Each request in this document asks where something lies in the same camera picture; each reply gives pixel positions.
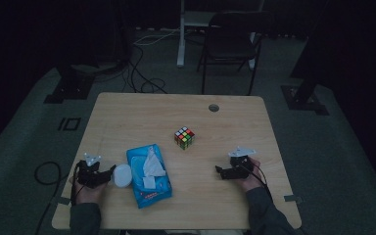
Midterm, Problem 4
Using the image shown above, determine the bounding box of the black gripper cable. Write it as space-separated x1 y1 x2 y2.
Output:
33 161 80 235
248 162 274 201

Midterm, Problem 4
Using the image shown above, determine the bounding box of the black folding chair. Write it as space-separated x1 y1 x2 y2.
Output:
197 11 276 96

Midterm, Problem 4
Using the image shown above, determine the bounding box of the person's right hand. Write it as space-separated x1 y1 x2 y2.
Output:
237 158 263 193

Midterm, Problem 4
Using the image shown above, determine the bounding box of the person's left hand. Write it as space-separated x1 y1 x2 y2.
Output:
72 182 109 206

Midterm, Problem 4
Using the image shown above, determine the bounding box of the colourful puzzle cube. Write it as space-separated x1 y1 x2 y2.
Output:
173 125 196 151

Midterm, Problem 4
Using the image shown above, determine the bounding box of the grey tape strip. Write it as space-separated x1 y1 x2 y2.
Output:
56 195 71 207
283 194 304 205

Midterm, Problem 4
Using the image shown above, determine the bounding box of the black floor cable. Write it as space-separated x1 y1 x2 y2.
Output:
122 44 168 95

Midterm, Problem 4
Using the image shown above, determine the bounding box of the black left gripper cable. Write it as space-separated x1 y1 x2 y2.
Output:
33 161 80 235

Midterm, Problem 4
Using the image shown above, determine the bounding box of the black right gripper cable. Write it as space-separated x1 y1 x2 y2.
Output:
248 162 274 201

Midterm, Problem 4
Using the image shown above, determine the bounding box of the white floor cable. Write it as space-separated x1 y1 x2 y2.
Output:
132 28 181 46

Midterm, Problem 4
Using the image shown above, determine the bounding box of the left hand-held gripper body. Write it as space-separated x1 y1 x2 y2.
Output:
74 152 112 190

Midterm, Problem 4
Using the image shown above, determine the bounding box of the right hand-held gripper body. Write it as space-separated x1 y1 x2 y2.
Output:
227 146 257 179

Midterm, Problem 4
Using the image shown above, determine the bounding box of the white wet wipe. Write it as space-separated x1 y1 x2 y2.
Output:
142 146 167 179

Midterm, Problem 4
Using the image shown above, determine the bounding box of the black stand with base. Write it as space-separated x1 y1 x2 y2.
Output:
280 0 331 117
43 64 96 105

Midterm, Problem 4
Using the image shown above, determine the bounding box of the blue wet wipes pack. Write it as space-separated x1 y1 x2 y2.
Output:
112 143 173 210

